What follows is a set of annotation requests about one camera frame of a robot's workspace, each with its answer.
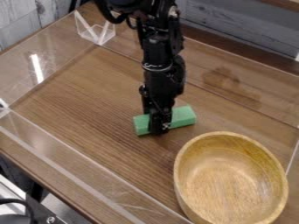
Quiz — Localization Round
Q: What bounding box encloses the black cable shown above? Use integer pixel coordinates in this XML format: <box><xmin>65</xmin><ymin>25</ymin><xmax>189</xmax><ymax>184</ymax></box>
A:
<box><xmin>0</xmin><ymin>196</ymin><xmax>41</xmax><ymax>224</ymax></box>

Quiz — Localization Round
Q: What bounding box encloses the clear acrylic barrier wall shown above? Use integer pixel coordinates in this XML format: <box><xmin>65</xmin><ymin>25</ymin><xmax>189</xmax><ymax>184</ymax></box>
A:
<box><xmin>0</xmin><ymin>17</ymin><xmax>299</xmax><ymax>224</ymax></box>

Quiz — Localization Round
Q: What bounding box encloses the brown wooden bowl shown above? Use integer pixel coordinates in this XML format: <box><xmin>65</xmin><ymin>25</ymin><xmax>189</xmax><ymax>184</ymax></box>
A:
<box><xmin>172</xmin><ymin>131</ymin><xmax>288</xmax><ymax>224</ymax></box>

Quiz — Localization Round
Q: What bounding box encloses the clear acrylic corner bracket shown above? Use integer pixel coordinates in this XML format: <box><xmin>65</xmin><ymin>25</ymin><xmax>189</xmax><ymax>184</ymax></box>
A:
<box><xmin>73</xmin><ymin>11</ymin><xmax>116</xmax><ymax>46</ymax></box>

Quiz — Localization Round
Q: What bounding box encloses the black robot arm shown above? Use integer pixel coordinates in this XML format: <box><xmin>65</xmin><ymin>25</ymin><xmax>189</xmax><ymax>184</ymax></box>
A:
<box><xmin>93</xmin><ymin>0</ymin><xmax>185</xmax><ymax>135</ymax></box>

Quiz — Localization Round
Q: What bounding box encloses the black metal table bracket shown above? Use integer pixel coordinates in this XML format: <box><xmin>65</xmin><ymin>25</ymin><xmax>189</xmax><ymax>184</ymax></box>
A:
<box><xmin>25</xmin><ymin>195</ymin><xmax>66</xmax><ymax>224</ymax></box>

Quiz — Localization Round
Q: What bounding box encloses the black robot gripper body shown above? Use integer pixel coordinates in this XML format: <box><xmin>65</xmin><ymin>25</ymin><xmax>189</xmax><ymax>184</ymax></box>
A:
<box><xmin>139</xmin><ymin>55</ymin><xmax>185</xmax><ymax>116</ymax></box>

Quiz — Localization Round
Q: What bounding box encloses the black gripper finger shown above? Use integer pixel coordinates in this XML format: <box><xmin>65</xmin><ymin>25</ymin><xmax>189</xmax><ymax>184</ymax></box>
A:
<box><xmin>148</xmin><ymin>102</ymin><xmax>173</xmax><ymax>135</ymax></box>

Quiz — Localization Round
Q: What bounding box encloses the green rectangular block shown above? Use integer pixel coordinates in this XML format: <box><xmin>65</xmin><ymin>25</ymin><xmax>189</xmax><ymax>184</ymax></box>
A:
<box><xmin>133</xmin><ymin>106</ymin><xmax>196</xmax><ymax>136</ymax></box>

